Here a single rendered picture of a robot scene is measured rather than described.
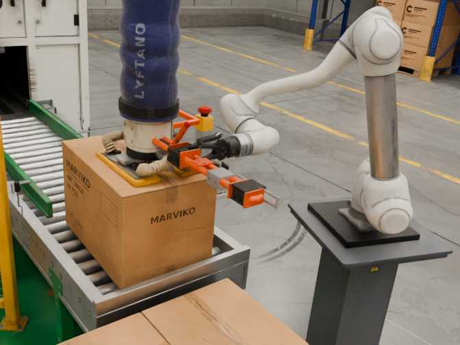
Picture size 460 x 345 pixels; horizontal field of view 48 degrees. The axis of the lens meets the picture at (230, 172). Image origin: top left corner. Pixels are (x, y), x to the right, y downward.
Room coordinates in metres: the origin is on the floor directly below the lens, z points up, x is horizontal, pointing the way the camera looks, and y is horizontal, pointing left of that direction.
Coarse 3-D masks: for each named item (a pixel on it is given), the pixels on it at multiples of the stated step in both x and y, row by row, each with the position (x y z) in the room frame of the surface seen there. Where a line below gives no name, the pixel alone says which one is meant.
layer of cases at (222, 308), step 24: (216, 288) 1.67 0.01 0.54; (240, 288) 1.69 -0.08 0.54; (144, 312) 1.49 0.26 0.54; (168, 312) 1.51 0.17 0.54; (192, 312) 1.52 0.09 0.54; (216, 312) 1.53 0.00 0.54; (240, 312) 1.54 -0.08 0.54; (264, 312) 1.55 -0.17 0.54; (96, 336) 1.35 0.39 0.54; (120, 336) 1.36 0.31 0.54; (144, 336) 1.37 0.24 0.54; (168, 336) 1.38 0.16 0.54; (192, 336) 1.39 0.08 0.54; (216, 336) 1.40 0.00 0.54; (240, 336) 1.41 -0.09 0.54; (264, 336) 1.42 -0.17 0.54; (288, 336) 1.43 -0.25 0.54
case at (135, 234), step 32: (64, 160) 2.03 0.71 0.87; (96, 160) 1.87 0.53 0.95; (64, 192) 2.05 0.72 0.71; (96, 192) 1.76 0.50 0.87; (128, 192) 1.62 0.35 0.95; (160, 192) 1.67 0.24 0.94; (192, 192) 1.75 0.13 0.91; (96, 224) 1.77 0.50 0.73; (128, 224) 1.59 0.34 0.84; (160, 224) 1.67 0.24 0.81; (192, 224) 1.76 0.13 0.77; (96, 256) 1.77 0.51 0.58; (128, 256) 1.59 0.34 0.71; (160, 256) 1.67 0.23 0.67; (192, 256) 1.76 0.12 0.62
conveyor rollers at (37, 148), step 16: (16, 128) 3.23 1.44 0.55; (32, 128) 3.29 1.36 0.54; (48, 128) 3.28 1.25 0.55; (16, 144) 2.96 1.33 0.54; (32, 144) 3.02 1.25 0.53; (48, 144) 3.00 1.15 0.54; (16, 160) 2.71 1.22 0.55; (32, 160) 2.75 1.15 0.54; (48, 160) 2.74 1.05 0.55; (32, 176) 2.57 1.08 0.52; (48, 176) 2.55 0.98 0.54; (16, 192) 2.34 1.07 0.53; (48, 192) 2.36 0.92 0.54; (32, 208) 2.22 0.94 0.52; (64, 208) 2.23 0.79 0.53; (48, 224) 2.09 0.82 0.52; (64, 224) 2.05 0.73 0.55; (64, 240) 1.95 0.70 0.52; (80, 256) 1.82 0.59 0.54; (96, 272) 1.70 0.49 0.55; (112, 288) 1.62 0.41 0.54
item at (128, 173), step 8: (96, 152) 1.92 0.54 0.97; (104, 152) 1.91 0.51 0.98; (112, 152) 1.91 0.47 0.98; (120, 152) 1.87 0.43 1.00; (104, 160) 1.85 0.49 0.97; (112, 160) 1.83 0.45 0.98; (112, 168) 1.80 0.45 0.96; (120, 168) 1.77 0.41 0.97; (128, 168) 1.77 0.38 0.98; (136, 168) 1.75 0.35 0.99; (128, 176) 1.71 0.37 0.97; (136, 176) 1.70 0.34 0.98; (144, 176) 1.71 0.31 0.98; (152, 176) 1.73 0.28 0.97; (136, 184) 1.66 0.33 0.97; (144, 184) 1.68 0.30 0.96
